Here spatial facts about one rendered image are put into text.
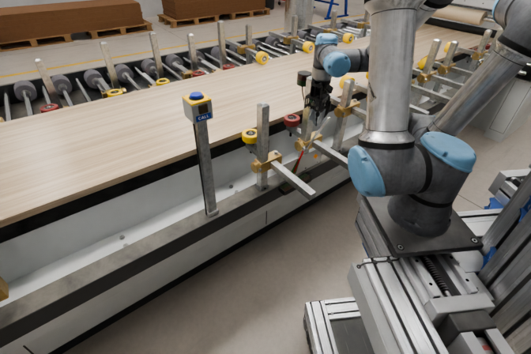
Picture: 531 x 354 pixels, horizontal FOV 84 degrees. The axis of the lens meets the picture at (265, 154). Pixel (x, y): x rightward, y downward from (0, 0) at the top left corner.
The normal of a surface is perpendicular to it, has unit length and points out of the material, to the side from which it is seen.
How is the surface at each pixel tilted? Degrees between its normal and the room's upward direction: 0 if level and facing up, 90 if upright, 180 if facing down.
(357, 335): 0
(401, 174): 64
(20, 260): 90
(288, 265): 0
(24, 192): 0
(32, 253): 90
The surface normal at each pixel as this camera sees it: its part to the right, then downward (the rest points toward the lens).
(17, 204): 0.02, -0.80
